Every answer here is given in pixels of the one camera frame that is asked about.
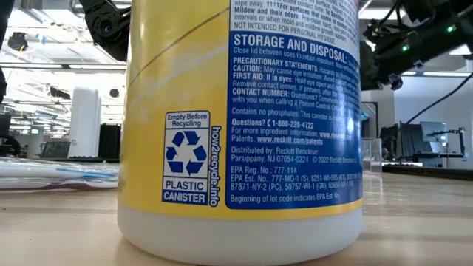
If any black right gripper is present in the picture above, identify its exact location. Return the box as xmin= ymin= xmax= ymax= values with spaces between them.
xmin=360 ymin=41 xmax=392 ymax=92

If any dark partition panel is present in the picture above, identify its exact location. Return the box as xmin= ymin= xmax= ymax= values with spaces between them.
xmin=379 ymin=123 xmax=422 ymax=160

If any grey monitor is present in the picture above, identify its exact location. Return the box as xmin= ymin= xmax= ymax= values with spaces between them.
xmin=420 ymin=120 xmax=449 ymax=144

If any dark desk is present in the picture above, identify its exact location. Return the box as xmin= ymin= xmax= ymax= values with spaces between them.
xmin=380 ymin=151 xmax=469 ymax=168

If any black cabinet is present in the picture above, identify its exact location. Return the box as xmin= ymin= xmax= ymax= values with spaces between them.
xmin=98 ymin=123 xmax=122 ymax=160

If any white pillar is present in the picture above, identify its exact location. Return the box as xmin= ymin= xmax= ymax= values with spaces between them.
xmin=67 ymin=86 xmax=102 ymax=159

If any dark monitor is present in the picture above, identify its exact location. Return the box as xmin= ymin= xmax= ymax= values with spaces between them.
xmin=39 ymin=140 xmax=72 ymax=160

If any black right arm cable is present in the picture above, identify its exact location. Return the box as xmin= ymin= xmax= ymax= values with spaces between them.
xmin=402 ymin=72 xmax=473 ymax=126

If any blue handled wrapped toothbrush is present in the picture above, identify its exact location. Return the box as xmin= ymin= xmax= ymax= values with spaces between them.
xmin=0 ymin=166 xmax=120 ymax=183

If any purple handled wrapped toothbrush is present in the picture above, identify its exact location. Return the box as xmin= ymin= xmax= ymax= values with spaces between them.
xmin=0 ymin=177 xmax=120 ymax=191

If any black ceiling camera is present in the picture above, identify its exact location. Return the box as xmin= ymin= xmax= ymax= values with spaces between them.
xmin=6 ymin=31 xmax=30 ymax=52

